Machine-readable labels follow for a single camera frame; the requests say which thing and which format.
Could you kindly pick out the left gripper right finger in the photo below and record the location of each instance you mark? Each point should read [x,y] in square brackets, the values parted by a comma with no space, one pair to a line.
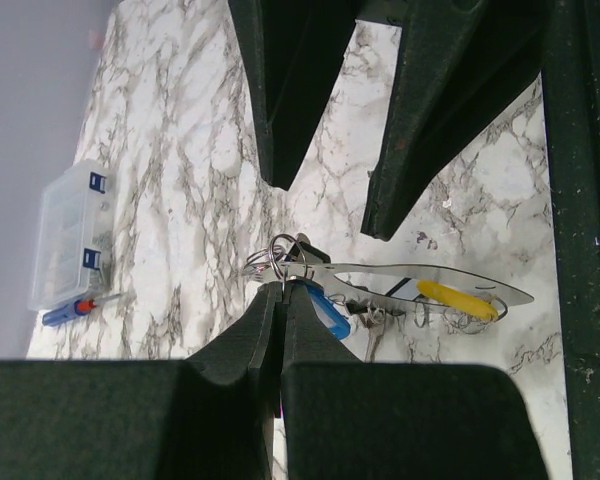
[347,419]

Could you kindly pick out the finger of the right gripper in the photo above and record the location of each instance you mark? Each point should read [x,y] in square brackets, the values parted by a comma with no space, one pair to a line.
[459,64]
[292,53]

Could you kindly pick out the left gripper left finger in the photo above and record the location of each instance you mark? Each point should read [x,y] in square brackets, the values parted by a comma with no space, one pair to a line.
[209,416]

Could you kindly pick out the blue key tag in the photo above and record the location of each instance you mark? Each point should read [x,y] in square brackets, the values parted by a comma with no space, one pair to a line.
[331,318]

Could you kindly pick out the yellow key tag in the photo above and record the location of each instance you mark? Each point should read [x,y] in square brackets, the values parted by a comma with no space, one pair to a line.
[463,302]

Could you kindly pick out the small split keyring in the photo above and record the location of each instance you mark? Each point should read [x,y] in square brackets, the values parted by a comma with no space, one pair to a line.
[280,266]

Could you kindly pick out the clear plastic organizer box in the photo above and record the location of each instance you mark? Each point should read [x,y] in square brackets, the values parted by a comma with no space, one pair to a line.
[74,242]

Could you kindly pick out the black mounting rail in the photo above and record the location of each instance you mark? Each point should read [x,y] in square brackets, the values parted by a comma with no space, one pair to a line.
[571,88]

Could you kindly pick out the blue handled screwdriver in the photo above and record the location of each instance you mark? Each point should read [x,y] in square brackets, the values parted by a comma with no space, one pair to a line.
[76,309]

